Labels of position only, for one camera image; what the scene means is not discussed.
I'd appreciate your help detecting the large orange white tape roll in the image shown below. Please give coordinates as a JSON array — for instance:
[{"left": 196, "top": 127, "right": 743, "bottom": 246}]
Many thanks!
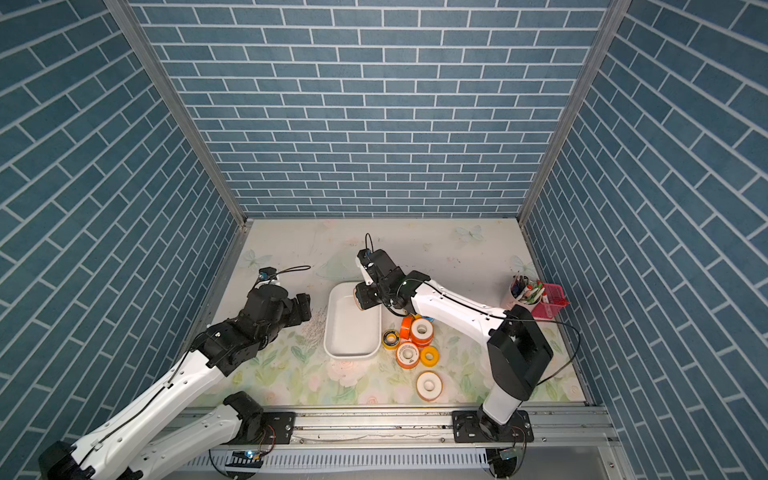
[{"left": 410, "top": 318, "right": 434, "bottom": 348}]

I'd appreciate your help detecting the white storage box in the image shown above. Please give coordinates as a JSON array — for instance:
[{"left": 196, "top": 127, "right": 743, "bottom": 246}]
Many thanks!
[{"left": 323, "top": 282, "right": 383, "bottom": 361}]

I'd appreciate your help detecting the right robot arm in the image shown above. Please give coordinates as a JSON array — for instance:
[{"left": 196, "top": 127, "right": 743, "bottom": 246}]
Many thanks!
[{"left": 354, "top": 248, "right": 553, "bottom": 442}]

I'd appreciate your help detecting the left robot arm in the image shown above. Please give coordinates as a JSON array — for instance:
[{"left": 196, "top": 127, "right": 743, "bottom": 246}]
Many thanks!
[{"left": 39, "top": 283, "right": 312, "bottom": 479}]

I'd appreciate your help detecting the yellow black tape roll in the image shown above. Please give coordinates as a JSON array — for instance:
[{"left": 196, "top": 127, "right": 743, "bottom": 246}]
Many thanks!
[{"left": 382, "top": 330, "right": 400, "bottom": 350}]

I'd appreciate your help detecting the yellow orange tape roll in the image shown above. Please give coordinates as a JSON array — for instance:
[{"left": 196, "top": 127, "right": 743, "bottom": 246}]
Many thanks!
[{"left": 420, "top": 346, "right": 440, "bottom": 368}]

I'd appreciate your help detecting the large orange tape roll front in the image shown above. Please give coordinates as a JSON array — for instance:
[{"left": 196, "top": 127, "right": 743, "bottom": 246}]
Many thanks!
[{"left": 416, "top": 371, "right": 443, "bottom": 402}]

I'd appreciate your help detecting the pink pen cup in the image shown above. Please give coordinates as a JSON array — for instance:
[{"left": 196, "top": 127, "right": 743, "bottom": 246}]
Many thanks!
[{"left": 510, "top": 275, "right": 545, "bottom": 313}]

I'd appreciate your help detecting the green circuit board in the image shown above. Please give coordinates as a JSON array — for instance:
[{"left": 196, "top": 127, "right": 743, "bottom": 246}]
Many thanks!
[{"left": 225, "top": 450, "right": 264, "bottom": 469}]

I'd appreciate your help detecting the magenta plastic basket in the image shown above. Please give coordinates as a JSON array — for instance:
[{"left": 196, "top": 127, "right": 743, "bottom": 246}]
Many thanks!
[{"left": 532, "top": 284, "right": 570, "bottom": 320}]

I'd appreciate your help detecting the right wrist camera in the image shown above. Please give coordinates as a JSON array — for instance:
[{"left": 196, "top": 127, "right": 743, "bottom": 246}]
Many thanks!
[{"left": 356, "top": 248, "right": 376, "bottom": 285}]

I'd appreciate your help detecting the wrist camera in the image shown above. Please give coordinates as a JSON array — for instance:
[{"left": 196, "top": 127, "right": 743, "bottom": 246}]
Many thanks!
[
  {"left": 356, "top": 248, "right": 376, "bottom": 285},
  {"left": 253, "top": 267, "right": 277, "bottom": 287}
]

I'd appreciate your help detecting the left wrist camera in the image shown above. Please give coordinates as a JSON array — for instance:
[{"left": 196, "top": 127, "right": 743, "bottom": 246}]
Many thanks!
[{"left": 253, "top": 267, "right": 277, "bottom": 287}]

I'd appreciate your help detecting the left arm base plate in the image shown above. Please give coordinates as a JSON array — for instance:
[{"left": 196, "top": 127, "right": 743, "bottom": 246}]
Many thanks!
[{"left": 224, "top": 411, "right": 296, "bottom": 447}]

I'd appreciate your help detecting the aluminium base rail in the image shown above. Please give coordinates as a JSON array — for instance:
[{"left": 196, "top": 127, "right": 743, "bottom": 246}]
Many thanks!
[{"left": 122, "top": 407, "right": 622, "bottom": 452}]

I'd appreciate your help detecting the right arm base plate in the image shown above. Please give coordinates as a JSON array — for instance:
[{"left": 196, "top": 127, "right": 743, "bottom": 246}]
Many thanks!
[{"left": 451, "top": 408, "right": 534, "bottom": 443}]

